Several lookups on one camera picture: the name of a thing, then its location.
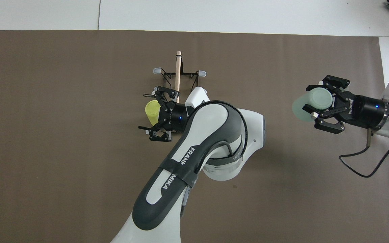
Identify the yellow plastic cup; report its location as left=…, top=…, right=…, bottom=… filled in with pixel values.
left=145, top=100, right=162, bottom=125

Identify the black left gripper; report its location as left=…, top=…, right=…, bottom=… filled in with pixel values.
left=138, top=86, right=190, bottom=142

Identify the brown paper table mat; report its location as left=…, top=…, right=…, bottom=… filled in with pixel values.
left=0, top=30, right=389, bottom=243

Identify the pale green plastic cup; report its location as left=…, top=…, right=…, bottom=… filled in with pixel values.
left=292, top=87, right=333, bottom=121

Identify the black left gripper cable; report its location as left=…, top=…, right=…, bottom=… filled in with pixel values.
left=180, top=101, right=249, bottom=216

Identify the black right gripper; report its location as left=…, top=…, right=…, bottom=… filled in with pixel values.
left=302, top=76, right=387, bottom=135

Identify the black wire cup rack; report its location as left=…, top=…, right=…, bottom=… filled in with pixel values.
left=152, top=51, right=207, bottom=103

